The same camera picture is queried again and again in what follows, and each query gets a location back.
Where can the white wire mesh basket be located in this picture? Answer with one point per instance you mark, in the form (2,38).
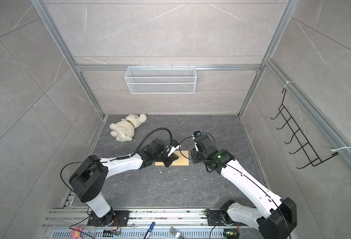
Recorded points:
(161,80)

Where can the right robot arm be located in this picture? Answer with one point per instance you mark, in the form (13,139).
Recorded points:
(273,216)

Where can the pink object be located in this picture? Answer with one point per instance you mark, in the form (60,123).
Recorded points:
(76,233)

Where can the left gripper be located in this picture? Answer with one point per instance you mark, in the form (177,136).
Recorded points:
(173,157)

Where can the yellow envelope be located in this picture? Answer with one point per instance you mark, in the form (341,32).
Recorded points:
(182,161)

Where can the black wire hook rack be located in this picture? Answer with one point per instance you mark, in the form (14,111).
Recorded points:
(298,136)

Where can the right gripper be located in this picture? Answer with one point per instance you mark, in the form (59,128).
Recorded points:
(195,159)

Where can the white teddy bear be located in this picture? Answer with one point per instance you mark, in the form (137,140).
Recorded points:
(124,130)

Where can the blue marker pen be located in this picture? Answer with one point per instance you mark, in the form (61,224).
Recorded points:
(149,231)

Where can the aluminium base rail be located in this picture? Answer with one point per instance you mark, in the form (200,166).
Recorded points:
(133,224)

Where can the silver fork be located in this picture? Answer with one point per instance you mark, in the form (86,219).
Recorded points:
(176,233)

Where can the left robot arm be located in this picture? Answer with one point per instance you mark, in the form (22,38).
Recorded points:
(88,179)

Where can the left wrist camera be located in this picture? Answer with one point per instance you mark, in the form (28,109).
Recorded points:
(170,149)

